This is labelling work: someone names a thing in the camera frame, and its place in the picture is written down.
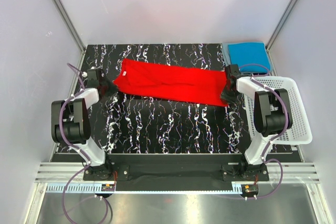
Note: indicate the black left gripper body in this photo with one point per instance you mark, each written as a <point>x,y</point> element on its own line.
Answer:
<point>109,87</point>

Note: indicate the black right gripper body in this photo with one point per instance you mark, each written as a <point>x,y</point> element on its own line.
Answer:
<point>228,95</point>

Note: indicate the red t-shirt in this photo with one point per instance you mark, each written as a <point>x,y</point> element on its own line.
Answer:
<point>192,85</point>

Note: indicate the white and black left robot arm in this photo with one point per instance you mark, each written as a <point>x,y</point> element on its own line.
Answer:
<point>70,122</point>

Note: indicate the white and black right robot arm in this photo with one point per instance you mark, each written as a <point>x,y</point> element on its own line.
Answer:
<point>272,117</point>

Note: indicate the folded blue t-shirt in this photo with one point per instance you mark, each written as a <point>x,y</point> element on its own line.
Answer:
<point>249,56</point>

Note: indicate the folded grey t-shirt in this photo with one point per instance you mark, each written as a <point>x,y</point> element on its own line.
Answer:
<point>225,52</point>

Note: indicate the white plastic laundry basket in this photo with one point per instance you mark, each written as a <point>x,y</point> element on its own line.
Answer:
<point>300,132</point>

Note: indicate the right small connector box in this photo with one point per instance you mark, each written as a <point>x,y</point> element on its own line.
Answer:
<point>250,190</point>

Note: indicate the small connector box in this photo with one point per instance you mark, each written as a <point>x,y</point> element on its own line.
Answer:
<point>250,190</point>
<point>108,187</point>

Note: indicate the left small connector box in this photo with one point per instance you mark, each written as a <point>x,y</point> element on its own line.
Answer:
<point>108,187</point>

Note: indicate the left aluminium corner post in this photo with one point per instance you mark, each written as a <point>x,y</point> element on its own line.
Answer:
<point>69,24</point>

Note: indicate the aluminium corner post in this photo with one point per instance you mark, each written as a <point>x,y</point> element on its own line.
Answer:
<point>285,16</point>
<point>69,24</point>

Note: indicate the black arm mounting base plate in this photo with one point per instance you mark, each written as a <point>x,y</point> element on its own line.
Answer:
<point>169,173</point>

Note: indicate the aluminium frame rail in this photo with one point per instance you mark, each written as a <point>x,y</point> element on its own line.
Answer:
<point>56,175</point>

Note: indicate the right aluminium corner post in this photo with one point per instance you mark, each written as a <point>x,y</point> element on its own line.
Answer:
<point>285,16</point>

